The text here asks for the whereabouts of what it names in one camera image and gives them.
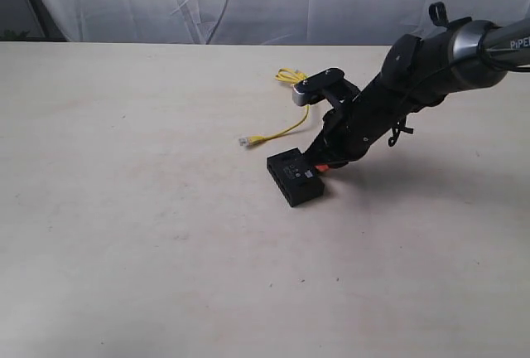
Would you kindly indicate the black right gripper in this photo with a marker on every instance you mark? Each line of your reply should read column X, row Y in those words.
column 375, row 111

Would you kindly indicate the black network switch box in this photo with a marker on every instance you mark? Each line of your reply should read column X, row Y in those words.
column 295, row 177

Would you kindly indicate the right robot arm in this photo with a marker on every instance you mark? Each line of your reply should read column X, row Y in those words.
column 417, row 73

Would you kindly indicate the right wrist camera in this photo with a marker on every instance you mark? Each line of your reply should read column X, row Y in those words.
column 330, row 85

